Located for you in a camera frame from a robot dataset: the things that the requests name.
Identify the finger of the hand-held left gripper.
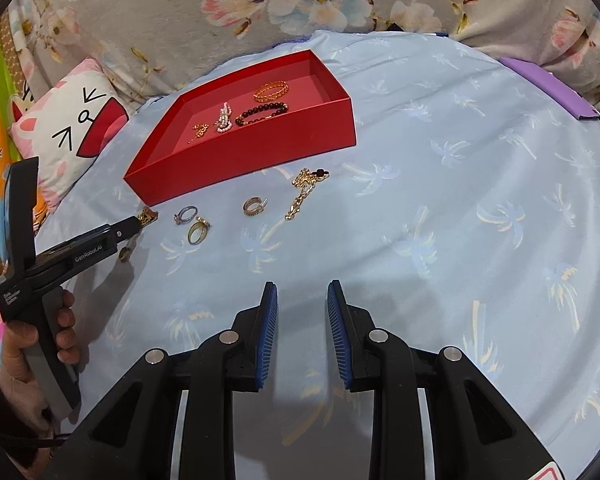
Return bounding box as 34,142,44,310
111,215,146,253

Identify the grey floral blanket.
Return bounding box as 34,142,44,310
7,0,600,126

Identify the black bead bracelet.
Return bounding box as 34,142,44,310
235,102,289,127

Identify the large gold ring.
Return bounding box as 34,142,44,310
187,215,211,246

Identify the red jewelry box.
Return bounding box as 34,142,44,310
123,49,357,207

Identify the black wrist strap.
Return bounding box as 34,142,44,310
7,436,70,450

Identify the purple notebook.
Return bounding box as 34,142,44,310
498,56,600,128

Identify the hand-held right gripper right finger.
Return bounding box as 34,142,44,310
327,279,563,480

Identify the cat-face pillow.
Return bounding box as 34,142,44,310
10,57,131,211

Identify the light blue palm-print sheet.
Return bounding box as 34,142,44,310
30,30,600,480

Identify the gold twisted bracelet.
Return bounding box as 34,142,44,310
253,80,289,102

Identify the white pearl earring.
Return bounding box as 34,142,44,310
215,102,234,134

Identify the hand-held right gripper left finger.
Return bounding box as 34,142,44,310
55,281,279,480

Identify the person's left hand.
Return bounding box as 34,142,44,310
0,289,78,433

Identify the gold chain with dark pendant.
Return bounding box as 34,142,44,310
285,166,331,222

